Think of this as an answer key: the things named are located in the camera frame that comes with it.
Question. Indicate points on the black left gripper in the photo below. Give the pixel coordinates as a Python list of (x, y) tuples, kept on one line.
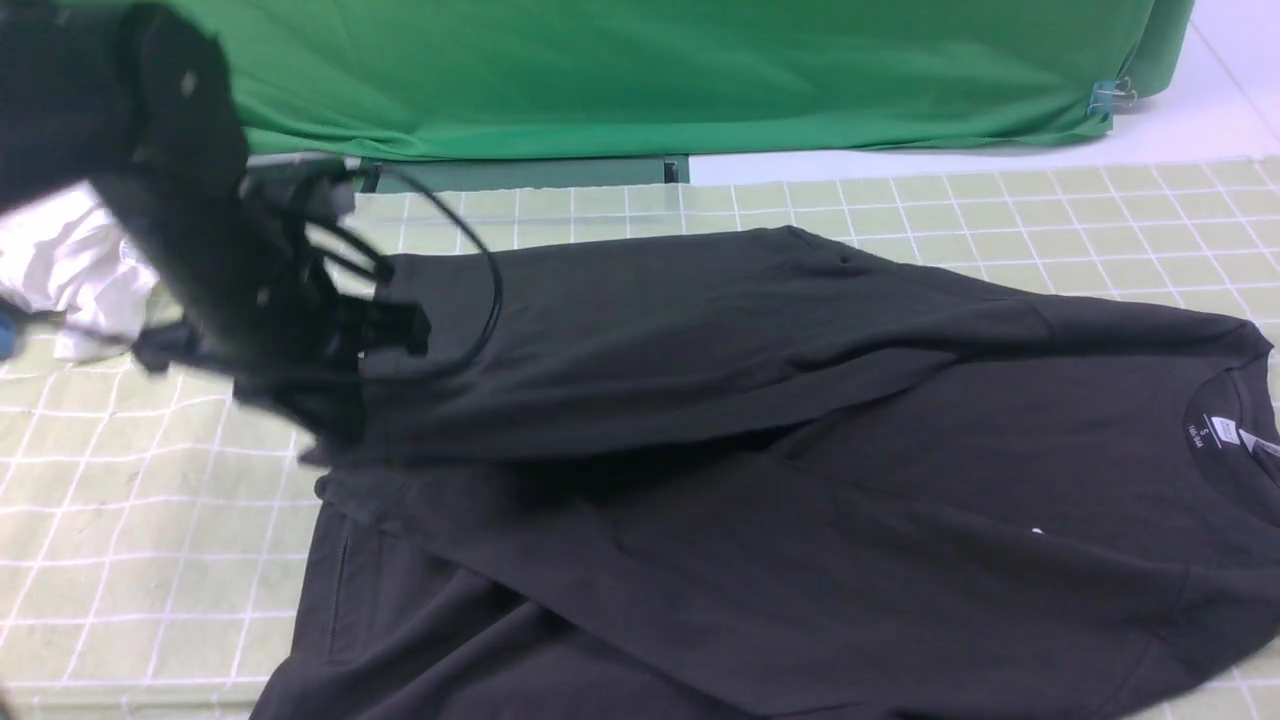
[(258, 304)]

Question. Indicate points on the dark gray long-sleeved shirt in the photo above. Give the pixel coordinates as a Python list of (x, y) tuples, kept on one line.
[(763, 475)]

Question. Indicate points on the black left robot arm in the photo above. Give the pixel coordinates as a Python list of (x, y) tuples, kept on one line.
[(134, 100)]

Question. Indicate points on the crumpled white shirt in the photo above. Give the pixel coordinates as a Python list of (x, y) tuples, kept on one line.
[(68, 255)]

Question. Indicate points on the green backdrop cloth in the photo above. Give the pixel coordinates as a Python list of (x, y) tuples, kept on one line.
[(520, 80)]

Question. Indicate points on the light green checkered tablecloth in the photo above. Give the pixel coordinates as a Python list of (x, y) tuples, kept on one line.
[(155, 536)]

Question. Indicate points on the small blue object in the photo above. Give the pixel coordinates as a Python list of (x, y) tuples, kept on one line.
[(9, 332)]

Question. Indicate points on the blue binder clip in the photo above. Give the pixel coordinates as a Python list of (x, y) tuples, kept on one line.
[(1111, 96)]

